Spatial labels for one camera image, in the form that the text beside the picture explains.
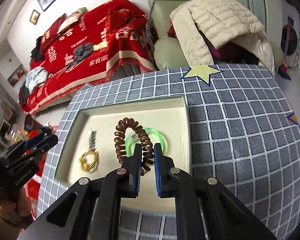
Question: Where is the yellow hair tie with flower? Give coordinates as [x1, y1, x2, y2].
[79, 150, 101, 173]

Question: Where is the brown spiral hair tie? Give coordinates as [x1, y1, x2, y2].
[114, 117, 155, 172]

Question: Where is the green translucent bangle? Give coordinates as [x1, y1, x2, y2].
[125, 127, 168, 157]

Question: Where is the silver rhinestone hair clip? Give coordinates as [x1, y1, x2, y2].
[89, 130, 96, 152]

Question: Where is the grey-green jewelry tray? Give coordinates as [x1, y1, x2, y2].
[54, 95, 193, 213]

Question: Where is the person's right hand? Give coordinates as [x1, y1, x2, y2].
[0, 187, 33, 229]

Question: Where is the white patterned clothes pile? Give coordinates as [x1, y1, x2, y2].
[25, 66, 49, 94]

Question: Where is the blue checked tablecloth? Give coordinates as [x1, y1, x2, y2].
[37, 64, 300, 239]

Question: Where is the black garment on sofa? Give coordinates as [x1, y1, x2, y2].
[30, 36, 44, 62]

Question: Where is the grey garment on sofa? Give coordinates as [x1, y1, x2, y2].
[65, 42, 94, 70]

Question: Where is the red covered sofa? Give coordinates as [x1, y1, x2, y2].
[18, 0, 155, 114]

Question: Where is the red cushion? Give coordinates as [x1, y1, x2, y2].
[40, 14, 67, 53]

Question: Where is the printed cushion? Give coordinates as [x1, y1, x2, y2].
[57, 7, 87, 34]

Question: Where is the beige down jacket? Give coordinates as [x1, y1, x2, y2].
[170, 0, 275, 75]

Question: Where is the green armchair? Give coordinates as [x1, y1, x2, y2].
[148, 0, 284, 70]

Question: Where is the small dark picture frame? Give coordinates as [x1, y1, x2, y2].
[30, 10, 40, 25]

